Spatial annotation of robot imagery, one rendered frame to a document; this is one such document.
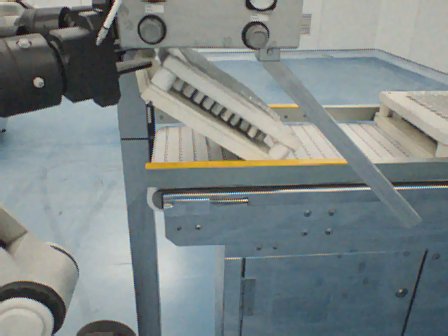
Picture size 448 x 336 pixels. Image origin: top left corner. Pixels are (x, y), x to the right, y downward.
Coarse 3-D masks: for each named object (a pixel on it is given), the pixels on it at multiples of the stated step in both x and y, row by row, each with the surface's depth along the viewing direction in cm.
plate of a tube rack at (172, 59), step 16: (160, 48) 60; (176, 48) 66; (176, 64) 55; (192, 80) 56; (208, 80) 57; (208, 96) 58; (224, 96) 58; (240, 112) 60; (256, 112) 61; (272, 128) 62; (288, 144) 64
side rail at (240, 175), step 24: (192, 168) 62; (216, 168) 62; (240, 168) 62; (264, 168) 63; (288, 168) 63; (312, 168) 64; (336, 168) 64; (384, 168) 65; (408, 168) 65; (432, 168) 66
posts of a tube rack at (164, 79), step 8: (152, 48) 74; (152, 56) 75; (160, 72) 56; (168, 72) 56; (152, 80) 56; (160, 80) 56; (168, 80) 56; (160, 88) 56; (168, 88) 57; (280, 144) 65; (272, 152) 65; (280, 152) 65; (288, 152) 65
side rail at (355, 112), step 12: (276, 108) 88; (288, 108) 88; (324, 108) 89; (336, 108) 89; (348, 108) 89; (360, 108) 89; (372, 108) 90; (156, 120) 86; (168, 120) 87; (288, 120) 89; (300, 120) 89; (336, 120) 90; (348, 120) 90; (360, 120) 91; (372, 120) 91
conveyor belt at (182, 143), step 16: (160, 128) 86; (176, 128) 86; (288, 128) 87; (304, 128) 87; (352, 128) 88; (368, 128) 88; (160, 144) 79; (176, 144) 78; (192, 144) 78; (208, 144) 79; (272, 144) 79; (304, 144) 79; (320, 144) 80; (368, 144) 80; (384, 144) 80; (160, 160) 72; (176, 160) 72; (192, 160) 72; (208, 160) 72; (224, 160) 72; (240, 160) 73
